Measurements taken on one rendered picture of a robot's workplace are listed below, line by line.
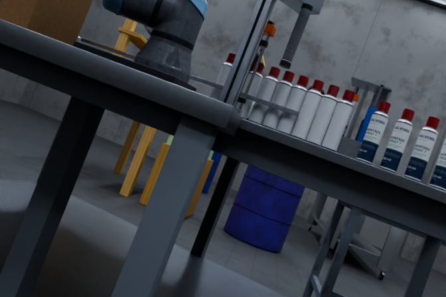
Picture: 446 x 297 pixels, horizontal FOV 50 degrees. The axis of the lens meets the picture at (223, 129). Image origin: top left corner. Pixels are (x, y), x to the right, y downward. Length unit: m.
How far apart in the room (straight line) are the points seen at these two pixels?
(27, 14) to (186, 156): 0.93
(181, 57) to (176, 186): 0.50
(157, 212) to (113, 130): 11.30
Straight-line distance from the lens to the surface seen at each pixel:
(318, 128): 1.57
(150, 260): 0.84
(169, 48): 1.23
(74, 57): 0.87
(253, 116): 1.62
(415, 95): 11.99
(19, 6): 1.64
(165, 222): 0.82
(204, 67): 11.81
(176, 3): 1.25
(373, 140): 1.57
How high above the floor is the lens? 0.75
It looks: 2 degrees up
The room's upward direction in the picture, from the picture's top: 21 degrees clockwise
